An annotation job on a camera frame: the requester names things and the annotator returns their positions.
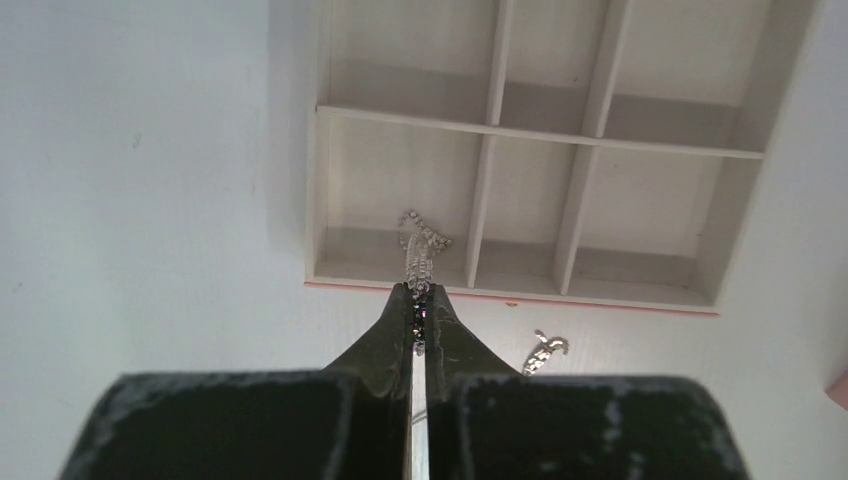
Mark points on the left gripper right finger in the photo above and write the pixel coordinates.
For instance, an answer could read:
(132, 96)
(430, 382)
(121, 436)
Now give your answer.
(488, 421)

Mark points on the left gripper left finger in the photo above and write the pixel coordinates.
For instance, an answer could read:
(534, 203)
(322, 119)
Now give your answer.
(348, 420)

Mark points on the small silver pendant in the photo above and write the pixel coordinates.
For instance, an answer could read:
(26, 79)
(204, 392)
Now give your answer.
(545, 348)

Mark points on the pink compartment tray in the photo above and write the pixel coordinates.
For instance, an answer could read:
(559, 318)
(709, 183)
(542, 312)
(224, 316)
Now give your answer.
(584, 152)

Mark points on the pink jewelry box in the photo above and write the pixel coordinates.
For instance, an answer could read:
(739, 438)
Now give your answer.
(837, 392)

